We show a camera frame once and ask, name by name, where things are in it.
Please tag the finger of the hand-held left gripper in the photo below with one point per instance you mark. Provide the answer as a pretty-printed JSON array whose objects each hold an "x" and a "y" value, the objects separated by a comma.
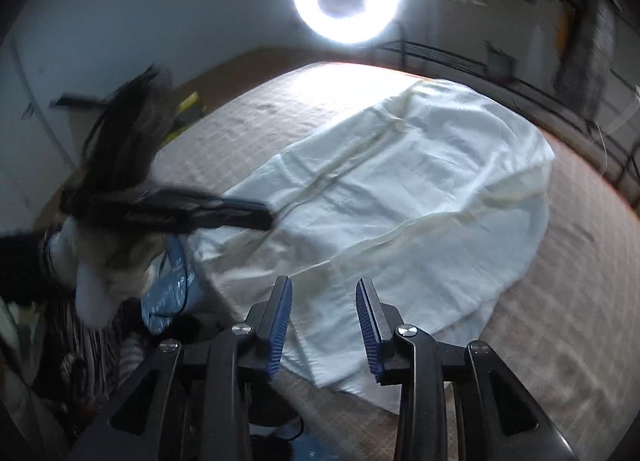
[{"x": 235, "y": 215}]

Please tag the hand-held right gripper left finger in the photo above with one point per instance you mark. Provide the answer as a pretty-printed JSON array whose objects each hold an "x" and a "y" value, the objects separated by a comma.
[{"x": 281, "y": 321}]

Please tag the beige checked bed blanket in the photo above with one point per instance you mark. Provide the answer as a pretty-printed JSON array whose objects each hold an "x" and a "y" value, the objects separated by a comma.
[{"x": 550, "y": 341}]

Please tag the green plant pot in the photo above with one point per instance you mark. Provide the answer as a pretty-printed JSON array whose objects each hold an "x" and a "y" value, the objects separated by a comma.
[{"x": 500, "y": 63}]

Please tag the grey plaid coat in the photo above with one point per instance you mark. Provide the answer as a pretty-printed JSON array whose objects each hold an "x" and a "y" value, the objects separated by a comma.
[{"x": 585, "y": 51}]

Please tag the blue printed bag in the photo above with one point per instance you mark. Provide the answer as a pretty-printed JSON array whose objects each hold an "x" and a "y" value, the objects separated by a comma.
[{"x": 170, "y": 291}]

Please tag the yellow garment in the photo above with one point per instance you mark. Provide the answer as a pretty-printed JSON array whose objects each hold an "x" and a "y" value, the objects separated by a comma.
[{"x": 565, "y": 26}]

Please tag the striped dark cloth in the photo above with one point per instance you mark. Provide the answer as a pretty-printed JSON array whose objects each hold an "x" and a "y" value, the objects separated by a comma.
[{"x": 80, "y": 356}]

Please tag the yellow tape strip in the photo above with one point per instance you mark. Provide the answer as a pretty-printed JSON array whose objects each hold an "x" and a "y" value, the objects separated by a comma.
[{"x": 190, "y": 103}]

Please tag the white long-sleeved shirt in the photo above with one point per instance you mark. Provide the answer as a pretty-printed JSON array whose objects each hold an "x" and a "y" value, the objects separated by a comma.
[{"x": 400, "y": 191}]

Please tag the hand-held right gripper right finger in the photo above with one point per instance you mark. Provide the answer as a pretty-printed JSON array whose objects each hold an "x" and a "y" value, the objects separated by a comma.
[{"x": 367, "y": 326}]

